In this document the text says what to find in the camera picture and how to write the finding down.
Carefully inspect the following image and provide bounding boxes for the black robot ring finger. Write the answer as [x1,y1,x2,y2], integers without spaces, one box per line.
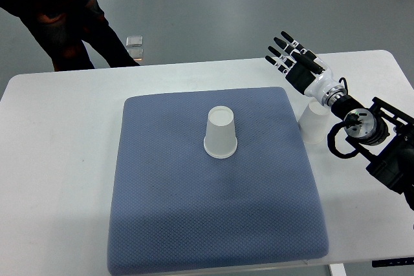
[268,46,293,65]

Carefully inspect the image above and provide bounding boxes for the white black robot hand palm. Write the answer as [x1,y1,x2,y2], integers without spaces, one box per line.
[285,51,343,105]

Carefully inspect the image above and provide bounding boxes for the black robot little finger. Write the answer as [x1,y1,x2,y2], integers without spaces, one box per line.
[265,56,290,74]

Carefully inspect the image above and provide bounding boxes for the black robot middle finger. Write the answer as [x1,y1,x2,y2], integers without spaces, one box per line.
[274,37,296,55]

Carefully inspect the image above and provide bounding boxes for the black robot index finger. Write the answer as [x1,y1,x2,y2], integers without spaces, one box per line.
[281,31,303,50]

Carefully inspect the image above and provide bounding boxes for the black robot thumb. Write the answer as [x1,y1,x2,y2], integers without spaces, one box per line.
[296,52,324,73]

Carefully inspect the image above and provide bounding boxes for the white paper cup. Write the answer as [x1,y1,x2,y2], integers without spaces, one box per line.
[298,99,331,144]
[203,106,237,159]

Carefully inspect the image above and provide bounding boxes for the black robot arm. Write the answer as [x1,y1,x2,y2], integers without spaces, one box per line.
[266,32,413,207]

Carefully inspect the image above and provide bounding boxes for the white paper cup on cushion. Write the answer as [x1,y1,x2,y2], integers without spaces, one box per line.
[203,106,237,159]

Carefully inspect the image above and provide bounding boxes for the blue fabric cushion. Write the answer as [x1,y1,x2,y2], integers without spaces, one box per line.
[107,87,329,275]

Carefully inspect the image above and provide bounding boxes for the white table leg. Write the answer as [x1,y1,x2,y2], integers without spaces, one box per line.
[329,264,347,276]

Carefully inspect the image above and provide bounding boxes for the black table control panel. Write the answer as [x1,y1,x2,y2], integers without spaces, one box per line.
[371,257,414,268]

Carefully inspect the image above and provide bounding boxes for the person in dark clothes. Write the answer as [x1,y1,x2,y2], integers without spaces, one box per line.
[1,0,137,71]

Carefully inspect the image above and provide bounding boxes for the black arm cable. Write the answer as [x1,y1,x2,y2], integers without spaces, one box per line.
[326,77,360,159]

